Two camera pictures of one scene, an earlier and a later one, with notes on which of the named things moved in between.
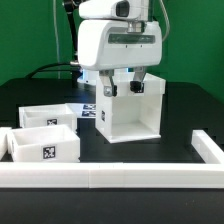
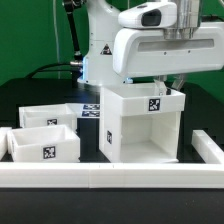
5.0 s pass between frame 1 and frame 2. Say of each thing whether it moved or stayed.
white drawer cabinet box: moved
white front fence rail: stayed
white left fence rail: stayed
